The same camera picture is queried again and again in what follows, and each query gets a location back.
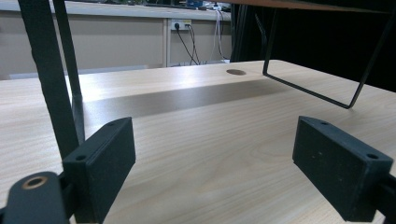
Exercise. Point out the white wall outlet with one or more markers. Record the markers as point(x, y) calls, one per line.
point(181, 24)

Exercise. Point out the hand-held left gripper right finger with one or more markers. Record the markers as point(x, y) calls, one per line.
point(336, 169)

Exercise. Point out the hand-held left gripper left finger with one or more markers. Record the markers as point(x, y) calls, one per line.
point(102, 168)

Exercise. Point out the beige cabinet frame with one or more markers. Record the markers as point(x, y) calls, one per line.
point(118, 43)

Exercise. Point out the black two-tier metal shelf rack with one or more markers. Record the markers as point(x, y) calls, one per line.
point(46, 62)

